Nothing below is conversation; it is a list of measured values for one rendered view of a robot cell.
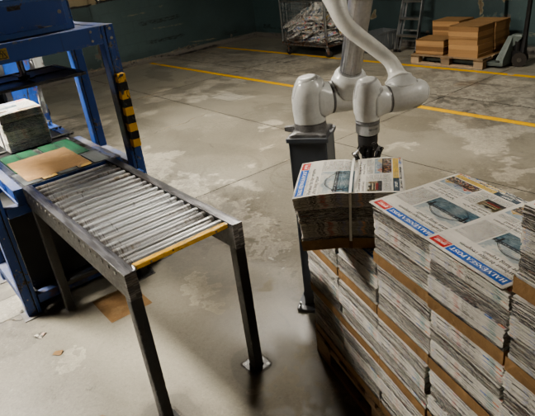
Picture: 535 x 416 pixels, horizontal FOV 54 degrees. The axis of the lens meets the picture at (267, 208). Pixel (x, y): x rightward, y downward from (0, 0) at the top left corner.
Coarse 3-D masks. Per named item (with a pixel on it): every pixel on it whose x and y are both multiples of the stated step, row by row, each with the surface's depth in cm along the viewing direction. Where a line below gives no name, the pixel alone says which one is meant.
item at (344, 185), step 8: (344, 160) 202; (352, 160) 202; (360, 160) 201; (344, 168) 196; (360, 168) 194; (344, 176) 190; (344, 184) 184; (344, 192) 179; (352, 192) 179; (344, 200) 180; (352, 200) 180; (344, 208) 182; (352, 208) 182; (344, 216) 183; (352, 216) 183; (344, 224) 185; (352, 224) 185; (344, 232) 187; (352, 232) 187
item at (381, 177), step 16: (368, 160) 199; (384, 160) 197; (400, 160) 196; (368, 176) 188; (384, 176) 186; (400, 176) 184; (368, 192) 177; (384, 192) 176; (368, 208) 180; (368, 224) 184
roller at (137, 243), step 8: (192, 216) 236; (200, 216) 237; (176, 224) 231; (184, 224) 232; (160, 232) 227; (168, 232) 228; (136, 240) 222; (144, 240) 222; (152, 240) 224; (120, 248) 217; (128, 248) 218
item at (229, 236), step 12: (132, 168) 301; (144, 180) 283; (156, 180) 281; (168, 192) 264; (180, 192) 262; (192, 204) 248; (204, 204) 246; (216, 216) 233; (228, 216) 232; (228, 228) 227; (240, 228) 227; (228, 240) 232; (240, 240) 229
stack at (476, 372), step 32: (352, 256) 198; (320, 288) 237; (384, 288) 180; (320, 320) 249; (352, 320) 214; (416, 320) 166; (320, 352) 261; (352, 352) 223; (384, 352) 193; (448, 352) 153; (480, 352) 138; (384, 384) 199; (416, 384) 174; (480, 384) 142
